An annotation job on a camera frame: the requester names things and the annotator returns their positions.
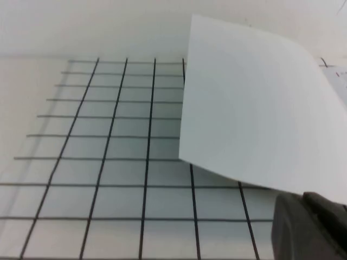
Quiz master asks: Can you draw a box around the white printed book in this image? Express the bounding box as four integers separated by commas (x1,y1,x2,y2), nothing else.
178,13,347,206

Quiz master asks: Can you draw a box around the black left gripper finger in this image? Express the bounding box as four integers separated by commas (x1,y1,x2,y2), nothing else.
271,191,347,260

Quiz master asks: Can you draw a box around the white black-grid checkered tablecloth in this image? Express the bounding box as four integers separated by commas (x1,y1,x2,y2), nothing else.
0,55,330,260

